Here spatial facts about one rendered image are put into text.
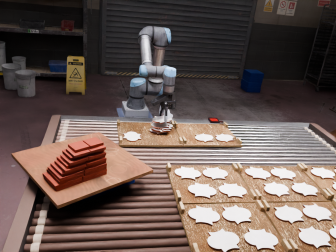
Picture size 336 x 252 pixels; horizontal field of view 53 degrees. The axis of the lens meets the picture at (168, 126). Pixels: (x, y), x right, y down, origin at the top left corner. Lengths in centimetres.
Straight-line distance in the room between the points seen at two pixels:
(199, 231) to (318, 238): 52
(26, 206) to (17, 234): 17
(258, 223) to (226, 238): 22
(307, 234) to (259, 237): 23
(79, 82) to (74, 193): 431
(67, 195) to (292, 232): 99
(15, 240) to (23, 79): 429
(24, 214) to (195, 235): 72
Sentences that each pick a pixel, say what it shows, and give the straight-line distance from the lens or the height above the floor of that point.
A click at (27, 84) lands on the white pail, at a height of 21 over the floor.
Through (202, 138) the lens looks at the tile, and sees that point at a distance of 228.
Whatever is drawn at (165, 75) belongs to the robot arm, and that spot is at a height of 135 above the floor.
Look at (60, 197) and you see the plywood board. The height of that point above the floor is 104.
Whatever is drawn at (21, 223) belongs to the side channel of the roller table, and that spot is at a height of 95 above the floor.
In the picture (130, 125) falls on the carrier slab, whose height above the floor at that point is 94.
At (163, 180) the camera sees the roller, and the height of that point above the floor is 92.
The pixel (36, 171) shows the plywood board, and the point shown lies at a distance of 166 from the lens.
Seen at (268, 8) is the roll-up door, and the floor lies 155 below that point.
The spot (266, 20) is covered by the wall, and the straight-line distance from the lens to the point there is 783.
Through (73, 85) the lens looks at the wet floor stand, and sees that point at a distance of 572.
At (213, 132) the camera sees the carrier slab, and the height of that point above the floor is 94.
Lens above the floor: 191
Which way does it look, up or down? 24 degrees down
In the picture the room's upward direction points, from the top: 7 degrees clockwise
